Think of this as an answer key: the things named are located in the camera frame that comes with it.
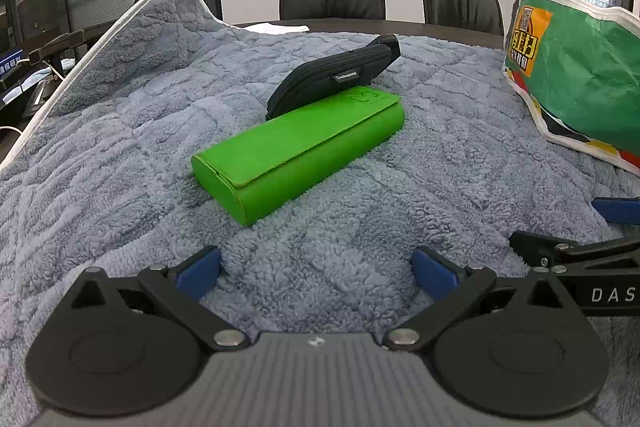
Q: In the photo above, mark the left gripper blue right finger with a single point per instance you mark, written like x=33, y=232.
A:
x=455, y=292

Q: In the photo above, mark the black office chair right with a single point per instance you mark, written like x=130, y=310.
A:
x=475, y=15

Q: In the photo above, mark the green glasses case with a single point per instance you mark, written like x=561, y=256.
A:
x=257, y=171

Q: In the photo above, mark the dark blue zipper pouch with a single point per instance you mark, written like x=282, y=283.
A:
x=318, y=79

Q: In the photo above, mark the white papers on table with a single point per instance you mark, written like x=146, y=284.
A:
x=276, y=29

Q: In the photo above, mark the green insulated bag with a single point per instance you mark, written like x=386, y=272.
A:
x=576, y=67

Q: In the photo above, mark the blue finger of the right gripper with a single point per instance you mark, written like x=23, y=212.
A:
x=546, y=251
x=623, y=211

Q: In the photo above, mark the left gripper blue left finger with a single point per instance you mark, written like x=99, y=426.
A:
x=177, y=292

